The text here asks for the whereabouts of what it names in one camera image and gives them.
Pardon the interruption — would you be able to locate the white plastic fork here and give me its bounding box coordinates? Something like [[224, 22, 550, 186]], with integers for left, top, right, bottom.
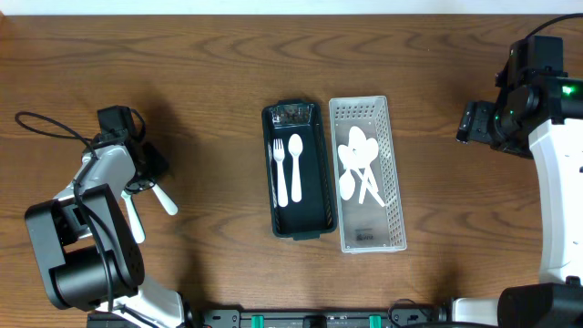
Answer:
[[151, 183, 179, 216], [273, 138, 289, 208], [121, 191, 146, 244]]

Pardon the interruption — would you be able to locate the white plastic spoon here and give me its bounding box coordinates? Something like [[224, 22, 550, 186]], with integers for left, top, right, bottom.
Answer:
[[288, 134, 303, 202], [339, 168, 355, 200], [337, 145, 386, 207], [349, 126, 368, 169], [355, 138, 379, 204]]

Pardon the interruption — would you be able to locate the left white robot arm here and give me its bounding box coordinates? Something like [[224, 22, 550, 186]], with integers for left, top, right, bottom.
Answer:
[[25, 145, 187, 327]]

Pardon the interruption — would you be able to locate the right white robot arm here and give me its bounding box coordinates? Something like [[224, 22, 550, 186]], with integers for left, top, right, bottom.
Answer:
[[456, 76, 582, 327]]

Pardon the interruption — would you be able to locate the clear plastic basket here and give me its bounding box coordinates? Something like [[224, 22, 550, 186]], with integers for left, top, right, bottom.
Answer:
[[329, 96, 407, 253]]

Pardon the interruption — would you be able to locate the dark green plastic basket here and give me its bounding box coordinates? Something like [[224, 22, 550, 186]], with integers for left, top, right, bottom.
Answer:
[[261, 99, 338, 241]]

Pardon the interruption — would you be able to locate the left black cable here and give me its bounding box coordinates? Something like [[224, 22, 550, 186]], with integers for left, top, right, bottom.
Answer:
[[14, 107, 160, 328]]

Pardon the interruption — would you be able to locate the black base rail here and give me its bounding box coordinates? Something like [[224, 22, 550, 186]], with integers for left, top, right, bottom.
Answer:
[[192, 300, 448, 328]]

